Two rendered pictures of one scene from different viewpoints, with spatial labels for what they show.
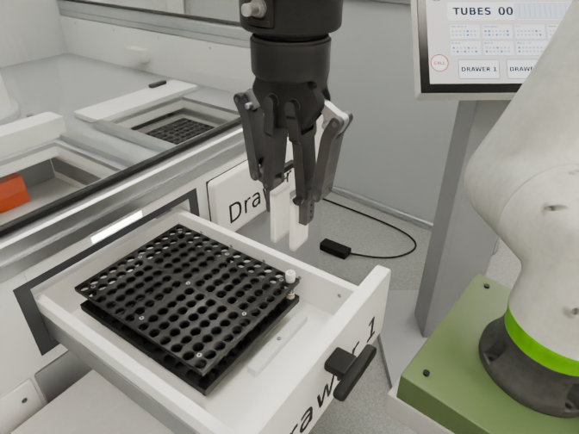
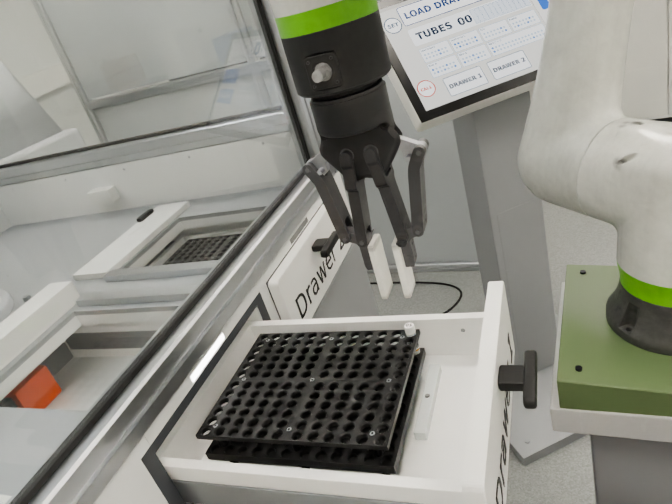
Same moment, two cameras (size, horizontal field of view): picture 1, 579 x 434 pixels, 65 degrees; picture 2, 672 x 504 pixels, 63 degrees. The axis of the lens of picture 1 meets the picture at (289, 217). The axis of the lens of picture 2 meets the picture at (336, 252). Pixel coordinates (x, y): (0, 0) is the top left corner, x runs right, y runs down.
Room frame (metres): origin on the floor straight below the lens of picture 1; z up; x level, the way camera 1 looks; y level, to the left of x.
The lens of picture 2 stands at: (-0.08, 0.14, 1.30)
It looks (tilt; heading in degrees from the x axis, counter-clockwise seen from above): 27 degrees down; 351
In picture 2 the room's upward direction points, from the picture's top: 18 degrees counter-clockwise
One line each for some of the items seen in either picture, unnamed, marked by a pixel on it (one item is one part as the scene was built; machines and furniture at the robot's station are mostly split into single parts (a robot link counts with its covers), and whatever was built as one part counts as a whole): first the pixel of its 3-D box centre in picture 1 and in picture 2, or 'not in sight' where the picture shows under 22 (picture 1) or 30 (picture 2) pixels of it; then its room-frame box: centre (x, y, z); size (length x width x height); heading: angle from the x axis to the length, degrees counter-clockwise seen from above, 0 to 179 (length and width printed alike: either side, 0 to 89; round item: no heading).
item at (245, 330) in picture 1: (250, 319); (397, 382); (0.38, 0.05, 0.90); 0.18 x 0.02 x 0.01; 145
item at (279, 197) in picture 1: (280, 213); (380, 266); (0.45, 0.01, 1.00); 0.03 x 0.01 x 0.07; 145
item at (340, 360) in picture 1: (345, 365); (517, 377); (0.30, -0.06, 0.91); 0.07 x 0.04 x 0.01; 145
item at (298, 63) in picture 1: (290, 81); (357, 132); (0.44, 0.00, 1.15); 0.08 x 0.07 x 0.09; 55
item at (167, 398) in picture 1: (186, 301); (314, 402); (0.44, 0.14, 0.86); 0.40 x 0.26 x 0.06; 55
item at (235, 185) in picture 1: (266, 179); (315, 261); (0.76, 0.04, 0.87); 0.29 x 0.02 x 0.11; 145
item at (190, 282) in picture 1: (190, 301); (320, 400); (0.43, 0.13, 0.87); 0.22 x 0.18 x 0.06; 55
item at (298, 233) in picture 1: (299, 220); (403, 265); (0.43, -0.01, 1.00); 0.03 x 0.01 x 0.07; 145
